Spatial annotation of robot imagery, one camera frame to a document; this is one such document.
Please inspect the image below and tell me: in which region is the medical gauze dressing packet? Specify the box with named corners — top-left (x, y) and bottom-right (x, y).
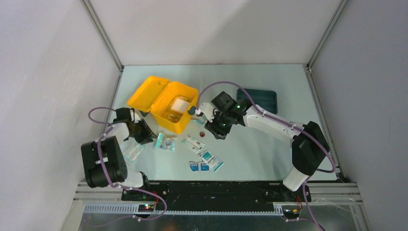
top-left (198, 150), bottom-right (224, 172)

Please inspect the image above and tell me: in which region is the blue alcohol pad right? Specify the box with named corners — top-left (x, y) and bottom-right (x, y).
top-left (200, 162), bottom-right (210, 172)

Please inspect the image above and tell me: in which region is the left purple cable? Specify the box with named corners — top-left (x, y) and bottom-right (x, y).
top-left (88, 107), bottom-right (167, 221)

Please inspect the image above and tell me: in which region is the clear teal sterile pouch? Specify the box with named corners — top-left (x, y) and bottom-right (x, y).
top-left (123, 141), bottom-right (145, 163)

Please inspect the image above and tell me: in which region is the cotton swabs bag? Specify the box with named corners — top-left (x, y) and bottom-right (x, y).
top-left (165, 110), bottom-right (183, 123)

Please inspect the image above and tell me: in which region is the white gauze pad pack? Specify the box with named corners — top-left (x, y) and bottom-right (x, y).
top-left (170, 98), bottom-right (190, 114)

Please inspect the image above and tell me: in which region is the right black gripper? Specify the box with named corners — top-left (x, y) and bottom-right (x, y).
top-left (204, 109), bottom-right (232, 140)

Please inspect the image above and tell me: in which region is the purple cable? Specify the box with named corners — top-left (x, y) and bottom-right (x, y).
top-left (88, 107), bottom-right (167, 221)
top-left (196, 81), bottom-right (337, 231)

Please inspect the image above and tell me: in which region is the teal bandage pack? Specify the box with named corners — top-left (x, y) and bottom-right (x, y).
top-left (154, 132), bottom-right (177, 151)

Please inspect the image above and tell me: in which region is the blue alcohol pad left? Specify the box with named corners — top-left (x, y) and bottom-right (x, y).
top-left (189, 162), bottom-right (200, 172)

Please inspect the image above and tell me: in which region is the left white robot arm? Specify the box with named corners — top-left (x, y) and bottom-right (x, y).
top-left (81, 107), bottom-right (157, 201)

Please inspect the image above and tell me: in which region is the yellow medicine kit box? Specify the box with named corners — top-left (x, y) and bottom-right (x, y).
top-left (127, 76), bottom-right (199, 134)

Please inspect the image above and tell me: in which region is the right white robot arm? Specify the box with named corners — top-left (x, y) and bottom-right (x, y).
top-left (195, 91), bottom-right (330, 201)

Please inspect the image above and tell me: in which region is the white teal striped packet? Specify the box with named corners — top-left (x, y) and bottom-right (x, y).
top-left (181, 135), bottom-right (204, 154)

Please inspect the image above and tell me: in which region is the blue alcohol pad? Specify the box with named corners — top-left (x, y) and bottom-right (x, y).
top-left (189, 162), bottom-right (200, 172)
top-left (200, 162), bottom-right (210, 172)

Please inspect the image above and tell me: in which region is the teal tube lower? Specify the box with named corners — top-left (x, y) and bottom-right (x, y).
top-left (191, 118), bottom-right (206, 125)

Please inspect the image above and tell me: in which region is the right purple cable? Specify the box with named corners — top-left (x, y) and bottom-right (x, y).
top-left (196, 81), bottom-right (337, 231)

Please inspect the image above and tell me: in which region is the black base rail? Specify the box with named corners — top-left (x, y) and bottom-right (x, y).
top-left (121, 180), bottom-right (311, 212)

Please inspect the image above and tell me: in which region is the dark teal divided tray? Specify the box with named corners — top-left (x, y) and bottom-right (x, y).
top-left (234, 88), bottom-right (278, 115)

